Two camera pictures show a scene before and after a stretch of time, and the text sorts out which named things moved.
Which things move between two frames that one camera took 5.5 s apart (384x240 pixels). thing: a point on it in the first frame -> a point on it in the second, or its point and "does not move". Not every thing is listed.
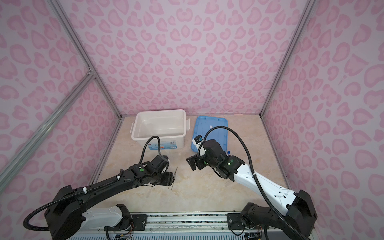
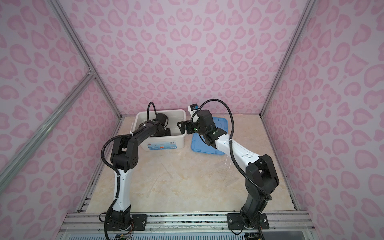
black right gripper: x=192 y=163 -> x=190 y=123
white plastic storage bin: x=170 y=126 does not move
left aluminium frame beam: x=32 y=140 does not move
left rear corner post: x=57 y=8 does not move
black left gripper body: x=165 y=178 -> x=166 y=132
